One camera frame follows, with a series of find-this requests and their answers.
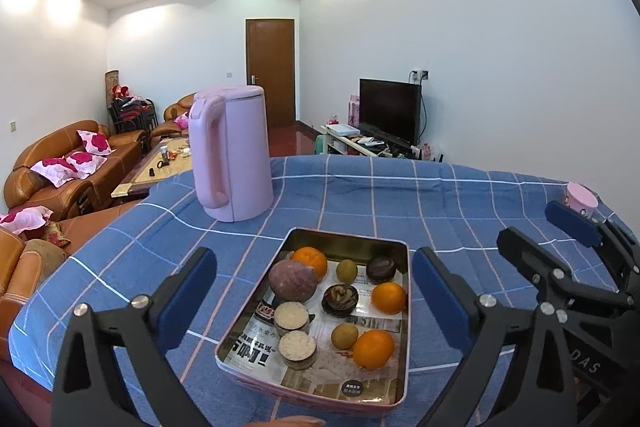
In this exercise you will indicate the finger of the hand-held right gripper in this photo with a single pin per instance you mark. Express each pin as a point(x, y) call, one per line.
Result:
point(525, 254)
point(572, 221)

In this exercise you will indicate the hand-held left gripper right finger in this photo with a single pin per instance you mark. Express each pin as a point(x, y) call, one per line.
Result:
point(440, 297)

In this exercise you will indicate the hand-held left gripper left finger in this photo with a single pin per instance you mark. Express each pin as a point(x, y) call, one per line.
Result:
point(185, 297)

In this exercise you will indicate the orange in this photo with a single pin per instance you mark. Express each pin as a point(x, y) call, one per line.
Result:
point(372, 348)
point(312, 257)
point(389, 297)

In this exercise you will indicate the dark brown mangosteen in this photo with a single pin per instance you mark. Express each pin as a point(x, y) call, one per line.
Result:
point(381, 269)
point(340, 300)

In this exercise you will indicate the pink metal tin box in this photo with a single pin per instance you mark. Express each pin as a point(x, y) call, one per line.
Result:
point(405, 357)

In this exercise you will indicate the small yellow-green round fruit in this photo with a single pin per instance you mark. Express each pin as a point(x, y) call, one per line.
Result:
point(345, 336)
point(346, 270)

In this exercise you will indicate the purple passion fruit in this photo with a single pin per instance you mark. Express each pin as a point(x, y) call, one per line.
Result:
point(292, 279)

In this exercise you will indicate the small round jar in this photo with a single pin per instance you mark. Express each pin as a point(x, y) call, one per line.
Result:
point(297, 349)

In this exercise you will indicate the pink cartoon mug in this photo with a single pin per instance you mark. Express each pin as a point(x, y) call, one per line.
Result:
point(580, 199)

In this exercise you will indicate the blue checked tablecloth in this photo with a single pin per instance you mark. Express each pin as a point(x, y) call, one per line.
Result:
point(375, 207)

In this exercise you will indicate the wooden coffee table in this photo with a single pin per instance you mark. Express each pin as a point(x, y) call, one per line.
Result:
point(155, 174)

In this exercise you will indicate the printed paper sheet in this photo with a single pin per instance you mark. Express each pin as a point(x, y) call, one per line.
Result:
point(320, 374)

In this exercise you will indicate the pink electric kettle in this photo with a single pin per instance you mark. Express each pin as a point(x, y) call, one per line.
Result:
point(240, 147)

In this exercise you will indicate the pink flowered cushion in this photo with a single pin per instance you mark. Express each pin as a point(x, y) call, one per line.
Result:
point(25, 217)
point(52, 169)
point(85, 162)
point(95, 142)

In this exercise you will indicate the orange leather armchair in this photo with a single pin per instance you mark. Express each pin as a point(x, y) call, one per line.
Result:
point(170, 112)

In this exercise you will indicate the stack of dark chairs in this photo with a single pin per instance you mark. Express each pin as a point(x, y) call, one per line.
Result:
point(132, 114)

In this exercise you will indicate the black flat television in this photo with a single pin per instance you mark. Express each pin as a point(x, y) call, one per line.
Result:
point(390, 112)

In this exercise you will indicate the white flat box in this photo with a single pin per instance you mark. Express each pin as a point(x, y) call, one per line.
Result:
point(342, 130)

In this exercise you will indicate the pink upright box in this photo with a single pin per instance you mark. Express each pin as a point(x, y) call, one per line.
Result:
point(354, 112)

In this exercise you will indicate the long orange leather sofa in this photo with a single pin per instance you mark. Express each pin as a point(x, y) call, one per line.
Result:
point(50, 142)

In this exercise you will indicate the rolled brown mat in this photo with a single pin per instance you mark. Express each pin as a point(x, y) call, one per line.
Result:
point(111, 84)

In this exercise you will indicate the brown wooden door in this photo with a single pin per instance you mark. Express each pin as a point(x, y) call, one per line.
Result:
point(270, 72)

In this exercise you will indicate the wall power socket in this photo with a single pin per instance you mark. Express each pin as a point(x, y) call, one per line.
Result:
point(419, 74)

